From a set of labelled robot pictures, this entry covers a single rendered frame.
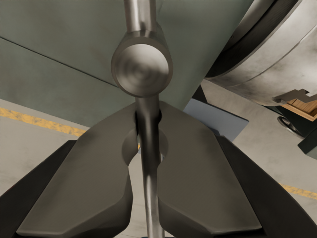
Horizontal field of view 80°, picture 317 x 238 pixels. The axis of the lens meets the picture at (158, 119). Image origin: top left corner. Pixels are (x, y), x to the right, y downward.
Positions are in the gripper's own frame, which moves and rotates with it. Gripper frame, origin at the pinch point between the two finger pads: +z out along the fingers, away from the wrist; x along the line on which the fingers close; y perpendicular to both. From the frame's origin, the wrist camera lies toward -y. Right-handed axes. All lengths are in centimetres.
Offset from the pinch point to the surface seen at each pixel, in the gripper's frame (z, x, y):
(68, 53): 11.6, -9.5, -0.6
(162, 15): 11.3, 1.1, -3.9
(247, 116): 137, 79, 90
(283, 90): 15.9, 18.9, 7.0
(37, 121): 142, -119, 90
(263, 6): 17.6, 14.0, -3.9
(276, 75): 15.0, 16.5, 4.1
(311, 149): 44, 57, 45
